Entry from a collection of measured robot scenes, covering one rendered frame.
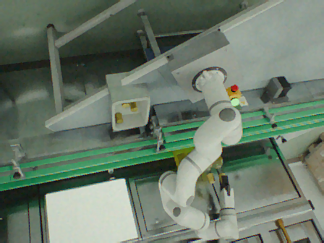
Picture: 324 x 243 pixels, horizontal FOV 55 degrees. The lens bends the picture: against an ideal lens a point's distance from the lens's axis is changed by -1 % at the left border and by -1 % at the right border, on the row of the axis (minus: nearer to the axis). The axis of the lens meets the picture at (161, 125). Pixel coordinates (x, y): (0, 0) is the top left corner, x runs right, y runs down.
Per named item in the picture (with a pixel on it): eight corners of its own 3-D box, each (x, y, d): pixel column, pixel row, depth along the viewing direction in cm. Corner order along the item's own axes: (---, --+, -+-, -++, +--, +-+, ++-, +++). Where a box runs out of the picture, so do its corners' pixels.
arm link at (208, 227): (204, 207, 129) (232, 219, 141) (180, 214, 136) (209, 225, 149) (205, 228, 124) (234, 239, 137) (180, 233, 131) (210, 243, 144)
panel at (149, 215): (43, 194, 159) (49, 264, 142) (42, 192, 157) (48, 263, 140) (207, 160, 180) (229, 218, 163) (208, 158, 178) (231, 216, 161)
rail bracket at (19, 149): (16, 145, 151) (17, 189, 140) (6, 126, 137) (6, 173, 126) (26, 144, 153) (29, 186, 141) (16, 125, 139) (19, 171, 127)
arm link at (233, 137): (210, 118, 132) (222, 151, 123) (206, 100, 121) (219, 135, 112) (233, 111, 131) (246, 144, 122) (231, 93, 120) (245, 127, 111)
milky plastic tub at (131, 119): (109, 116, 158) (113, 131, 153) (108, 88, 139) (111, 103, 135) (143, 111, 162) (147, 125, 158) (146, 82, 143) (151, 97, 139)
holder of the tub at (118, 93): (110, 121, 163) (113, 134, 159) (108, 87, 140) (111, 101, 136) (142, 116, 167) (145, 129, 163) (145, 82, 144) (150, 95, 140)
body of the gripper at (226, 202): (232, 216, 153) (229, 194, 159) (239, 210, 145) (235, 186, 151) (217, 216, 153) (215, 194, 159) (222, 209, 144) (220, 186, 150)
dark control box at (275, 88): (265, 87, 175) (272, 98, 171) (271, 77, 168) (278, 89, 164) (278, 84, 177) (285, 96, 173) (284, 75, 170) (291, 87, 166)
